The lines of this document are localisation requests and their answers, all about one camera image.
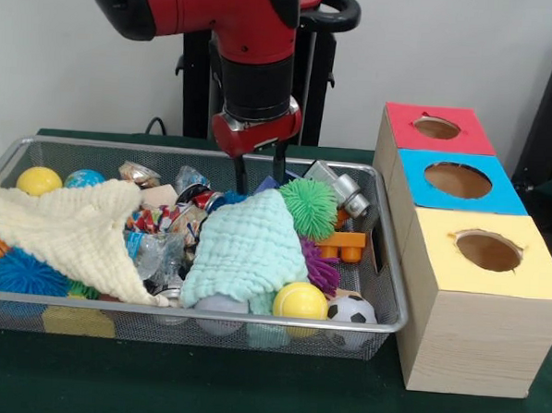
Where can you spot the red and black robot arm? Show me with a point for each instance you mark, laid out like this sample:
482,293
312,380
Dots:
198,3

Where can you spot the yellow smiley ball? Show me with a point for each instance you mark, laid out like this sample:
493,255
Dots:
39,180

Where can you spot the silver mesh bin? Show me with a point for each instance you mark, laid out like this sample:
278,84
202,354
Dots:
98,153

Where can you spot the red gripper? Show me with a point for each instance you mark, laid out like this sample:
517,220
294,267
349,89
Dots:
256,133

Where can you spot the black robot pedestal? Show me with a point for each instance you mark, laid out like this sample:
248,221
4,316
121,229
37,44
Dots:
319,79

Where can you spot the wooden box with three holes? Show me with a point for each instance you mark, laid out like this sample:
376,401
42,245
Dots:
472,346

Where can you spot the small soccer ball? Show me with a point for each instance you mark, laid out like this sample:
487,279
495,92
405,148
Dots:
351,308

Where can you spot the yellow tennis ball toy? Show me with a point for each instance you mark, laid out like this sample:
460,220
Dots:
299,301

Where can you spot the mint green muslin cloth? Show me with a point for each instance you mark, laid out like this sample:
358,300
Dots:
246,246

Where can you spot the green spiky rubber ball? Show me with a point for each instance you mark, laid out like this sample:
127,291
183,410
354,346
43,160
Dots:
309,202

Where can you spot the blue spiky rubber ball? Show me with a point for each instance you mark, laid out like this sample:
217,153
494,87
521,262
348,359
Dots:
22,272

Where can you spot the purple spiky rubber ball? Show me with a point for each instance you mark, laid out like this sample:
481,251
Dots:
319,269

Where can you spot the orange toy brick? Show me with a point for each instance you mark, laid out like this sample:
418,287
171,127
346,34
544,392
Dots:
343,241

